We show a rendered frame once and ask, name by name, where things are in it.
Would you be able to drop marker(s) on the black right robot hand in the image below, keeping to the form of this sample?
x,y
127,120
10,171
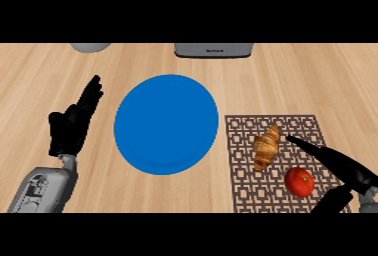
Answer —
x,y
339,166

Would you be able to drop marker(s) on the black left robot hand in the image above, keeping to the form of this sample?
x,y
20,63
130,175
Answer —
x,y
72,125

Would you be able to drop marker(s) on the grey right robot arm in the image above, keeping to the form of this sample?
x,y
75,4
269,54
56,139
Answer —
x,y
367,202

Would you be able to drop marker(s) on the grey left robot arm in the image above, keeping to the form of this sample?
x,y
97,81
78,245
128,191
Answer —
x,y
46,190

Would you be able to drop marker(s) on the red tomato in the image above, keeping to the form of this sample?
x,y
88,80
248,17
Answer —
x,y
298,182

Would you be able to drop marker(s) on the brown patterned placemat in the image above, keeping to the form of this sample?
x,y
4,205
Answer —
x,y
266,186

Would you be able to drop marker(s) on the blue plate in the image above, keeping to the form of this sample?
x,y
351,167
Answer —
x,y
165,124

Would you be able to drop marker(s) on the brown croissant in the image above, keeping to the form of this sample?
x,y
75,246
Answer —
x,y
266,148

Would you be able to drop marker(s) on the grey round vessel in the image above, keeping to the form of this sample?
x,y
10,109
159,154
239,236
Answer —
x,y
90,47

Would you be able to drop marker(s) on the grey appliance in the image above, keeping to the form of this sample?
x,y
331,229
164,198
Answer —
x,y
212,50

